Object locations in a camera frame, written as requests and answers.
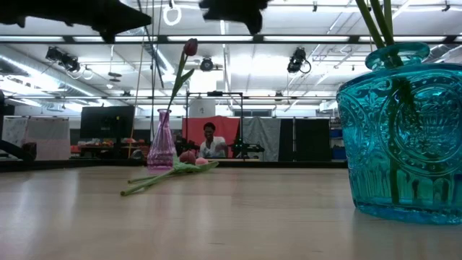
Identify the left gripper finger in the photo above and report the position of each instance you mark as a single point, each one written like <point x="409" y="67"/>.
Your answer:
<point x="107" y="35"/>
<point x="115" y="16"/>

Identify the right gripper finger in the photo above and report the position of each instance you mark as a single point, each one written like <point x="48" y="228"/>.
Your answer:
<point x="256" y="23"/>
<point x="231" y="8"/>

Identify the dark red tulip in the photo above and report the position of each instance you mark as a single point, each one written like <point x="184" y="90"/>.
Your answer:
<point x="190" y="47"/>

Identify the green stems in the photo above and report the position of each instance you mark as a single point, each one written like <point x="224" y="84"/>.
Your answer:
<point x="368" y="21"/>

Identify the pink tulip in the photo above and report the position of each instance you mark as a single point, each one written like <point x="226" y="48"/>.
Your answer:
<point x="201" y="161"/>
<point x="187" y="157"/>

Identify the purple glass vase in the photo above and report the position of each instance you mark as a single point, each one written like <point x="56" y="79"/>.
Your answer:
<point x="161" y="151"/>

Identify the blue glass vase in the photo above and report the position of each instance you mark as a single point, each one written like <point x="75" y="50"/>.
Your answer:
<point x="415" y="144"/>

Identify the black monitor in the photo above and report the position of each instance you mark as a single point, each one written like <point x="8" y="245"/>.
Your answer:
<point x="108" y="121"/>

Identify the red cloth backdrop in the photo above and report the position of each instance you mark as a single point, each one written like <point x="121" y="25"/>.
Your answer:
<point x="231" y="130"/>

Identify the cluttered table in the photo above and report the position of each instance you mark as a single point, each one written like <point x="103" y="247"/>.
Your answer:
<point x="104" y="147"/>

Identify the gray cloth backdrop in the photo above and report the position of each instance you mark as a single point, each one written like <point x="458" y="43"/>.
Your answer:
<point x="261" y="137"/>

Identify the black tripod device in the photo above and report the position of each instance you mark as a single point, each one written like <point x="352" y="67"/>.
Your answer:
<point x="247" y="147"/>

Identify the white board panel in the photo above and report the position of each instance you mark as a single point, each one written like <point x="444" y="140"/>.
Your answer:
<point x="36" y="137"/>

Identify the black curtain panel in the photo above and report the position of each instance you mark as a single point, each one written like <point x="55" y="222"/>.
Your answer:
<point x="312" y="139"/>

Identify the person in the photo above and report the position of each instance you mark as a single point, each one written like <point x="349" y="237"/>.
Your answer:
<point x="213" y="148"/>

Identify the blue storage bins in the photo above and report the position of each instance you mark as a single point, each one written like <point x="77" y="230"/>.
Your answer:
<point x="336" y="151"/>

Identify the black overhead frame beam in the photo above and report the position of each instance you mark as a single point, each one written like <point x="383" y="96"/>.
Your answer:
<point x="258" y="38"/>

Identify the black overhead camera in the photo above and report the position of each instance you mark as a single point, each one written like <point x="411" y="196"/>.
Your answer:
<point x="206" y="64"/>

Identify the black stand frame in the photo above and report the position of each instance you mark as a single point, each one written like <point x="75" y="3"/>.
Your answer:
<point x="214" y="93"/>

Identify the black aluminium table frame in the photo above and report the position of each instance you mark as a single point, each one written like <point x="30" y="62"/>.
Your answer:
<point x="90" y="164"/>

